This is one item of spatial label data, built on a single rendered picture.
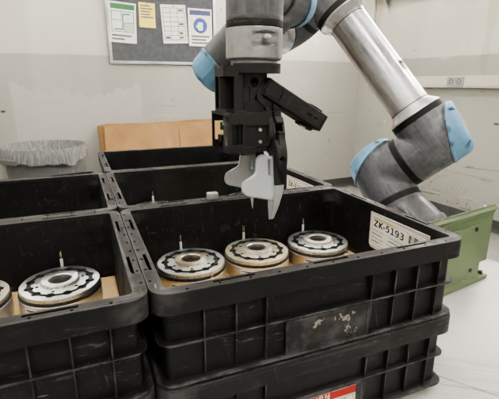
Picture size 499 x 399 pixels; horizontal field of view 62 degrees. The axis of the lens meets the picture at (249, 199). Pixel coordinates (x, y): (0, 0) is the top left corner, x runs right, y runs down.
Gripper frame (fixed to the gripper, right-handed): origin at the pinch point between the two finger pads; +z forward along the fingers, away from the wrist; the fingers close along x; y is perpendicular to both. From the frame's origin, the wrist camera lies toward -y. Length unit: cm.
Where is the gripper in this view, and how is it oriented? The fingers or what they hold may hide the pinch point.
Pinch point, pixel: (266, 204)
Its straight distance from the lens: 62.3
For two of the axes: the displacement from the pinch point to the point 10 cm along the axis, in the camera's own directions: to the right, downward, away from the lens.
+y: -9.2, 1.1, -3.8
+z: 0.0, 9.6, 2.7
